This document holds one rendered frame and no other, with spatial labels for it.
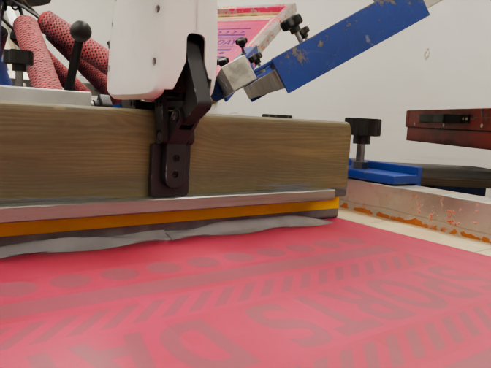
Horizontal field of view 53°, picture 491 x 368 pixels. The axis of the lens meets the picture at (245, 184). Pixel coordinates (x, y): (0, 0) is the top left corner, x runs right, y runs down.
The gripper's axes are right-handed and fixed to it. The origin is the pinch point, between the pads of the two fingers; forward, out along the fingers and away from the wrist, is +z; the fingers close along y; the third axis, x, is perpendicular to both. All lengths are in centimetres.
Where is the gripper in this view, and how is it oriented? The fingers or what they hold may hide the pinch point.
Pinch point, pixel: (158, 167)
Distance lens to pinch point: 39.8
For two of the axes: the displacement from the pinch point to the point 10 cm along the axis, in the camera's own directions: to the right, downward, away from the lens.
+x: 8.1, -0.2, 5.9
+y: 5.8, 1.3, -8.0
